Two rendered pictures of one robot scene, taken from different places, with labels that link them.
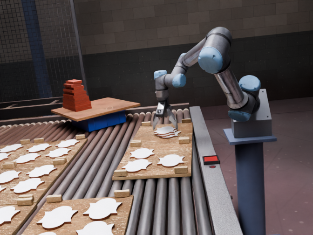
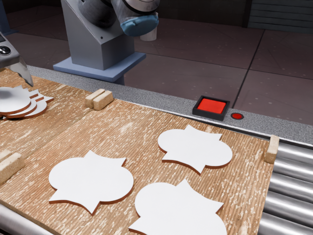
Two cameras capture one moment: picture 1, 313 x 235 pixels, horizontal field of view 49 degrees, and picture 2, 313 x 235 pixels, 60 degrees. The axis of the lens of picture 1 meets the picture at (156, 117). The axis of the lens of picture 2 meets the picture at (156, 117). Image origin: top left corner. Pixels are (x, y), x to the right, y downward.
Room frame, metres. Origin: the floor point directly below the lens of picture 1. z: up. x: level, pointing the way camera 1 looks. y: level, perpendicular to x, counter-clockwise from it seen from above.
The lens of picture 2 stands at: (1.45, 0.36, 1.27)
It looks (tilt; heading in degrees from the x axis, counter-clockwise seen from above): 33 degrees down; 290
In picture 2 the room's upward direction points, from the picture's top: straight up
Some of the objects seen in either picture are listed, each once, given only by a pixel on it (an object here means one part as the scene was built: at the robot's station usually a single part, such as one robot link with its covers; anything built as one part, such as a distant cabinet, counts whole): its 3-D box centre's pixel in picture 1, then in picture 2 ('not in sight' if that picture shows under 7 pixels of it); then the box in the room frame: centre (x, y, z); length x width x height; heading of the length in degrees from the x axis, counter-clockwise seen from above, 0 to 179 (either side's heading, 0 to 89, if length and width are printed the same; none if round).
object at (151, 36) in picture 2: not in sight; (147, 26); (3.01, -3.53, 0.19); 0.30 x 0.30 x 0.37
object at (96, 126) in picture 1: (98, 117); not in sight; (2.48, 0.43, 0.97); 0.31 x 0.31 x 0.10; 34
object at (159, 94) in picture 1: (161, 93); not in sight; (2.00, -0.05, 1.18); 0.08 x 0.08 x 0.05
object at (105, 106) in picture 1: (94, 107); not in sight; (2.54, 0.45, 1.03); 0.50 x 0.50 x 0.02; 34
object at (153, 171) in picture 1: (156, 159); (146, 167); (1.60, 0.02, 0.93); 0.41 x 0.35 x 0.02; 172
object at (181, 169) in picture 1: (180, 169); (272, 148); (1.38, -0.08, 0.95); 0.06 x 0.02 x 0.03; 82
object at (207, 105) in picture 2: (211, 160); (211, 107); (1.52, -0.23, 0.92); 0.06 x 0.06 x 0.01; 86
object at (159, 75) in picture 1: (161, 80); not in sight; (2.00, -0.05, 1.26); 0.09 x 0.08 x 0.11; 50
